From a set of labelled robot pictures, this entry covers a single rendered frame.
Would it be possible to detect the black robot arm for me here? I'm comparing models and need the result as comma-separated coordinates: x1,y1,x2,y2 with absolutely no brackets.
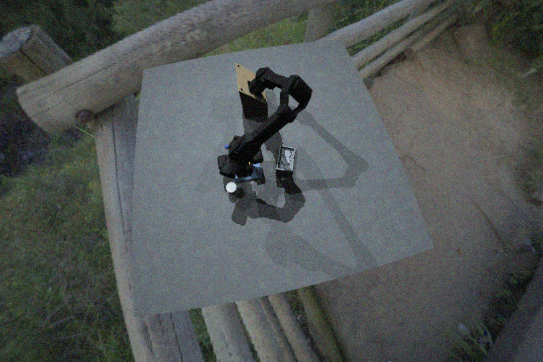
219,67,313,179

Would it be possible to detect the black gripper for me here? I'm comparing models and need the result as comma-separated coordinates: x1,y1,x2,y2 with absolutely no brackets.
217,149,263,170

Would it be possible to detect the grey cylinder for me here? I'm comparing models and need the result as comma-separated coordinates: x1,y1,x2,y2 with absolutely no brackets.
226,183,238,194

